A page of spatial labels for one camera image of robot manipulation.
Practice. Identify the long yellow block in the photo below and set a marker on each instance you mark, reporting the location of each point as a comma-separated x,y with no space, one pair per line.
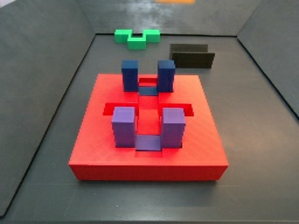
175,1

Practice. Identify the red slotted board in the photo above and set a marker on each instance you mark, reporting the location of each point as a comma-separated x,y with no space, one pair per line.
98,160

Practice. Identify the purple U block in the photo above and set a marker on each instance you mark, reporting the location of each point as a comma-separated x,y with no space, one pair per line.
171,129

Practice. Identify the dark blue U block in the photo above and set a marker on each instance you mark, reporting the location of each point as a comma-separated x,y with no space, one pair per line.
149,86

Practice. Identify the black angular block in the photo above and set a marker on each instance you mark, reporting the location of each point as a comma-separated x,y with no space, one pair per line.
191,56

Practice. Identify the green zigzag block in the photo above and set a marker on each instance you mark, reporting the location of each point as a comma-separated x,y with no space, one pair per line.
137,43

